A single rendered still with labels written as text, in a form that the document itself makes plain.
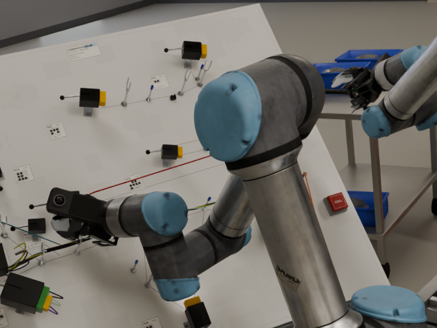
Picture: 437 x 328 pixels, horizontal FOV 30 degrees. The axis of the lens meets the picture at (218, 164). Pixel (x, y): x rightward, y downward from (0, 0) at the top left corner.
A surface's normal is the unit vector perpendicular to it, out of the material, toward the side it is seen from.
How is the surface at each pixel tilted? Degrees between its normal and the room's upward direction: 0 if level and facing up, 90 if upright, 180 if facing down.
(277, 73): 38
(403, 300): 7
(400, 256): 0
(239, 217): 115
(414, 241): 0
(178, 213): 76
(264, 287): 49
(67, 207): 57
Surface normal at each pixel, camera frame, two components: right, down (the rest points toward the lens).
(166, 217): 0.69, -0.11
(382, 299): -0.04, -0.97
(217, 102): -0.70, 0.23
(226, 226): -0.37, 0.56
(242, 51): 0.22, -0.42
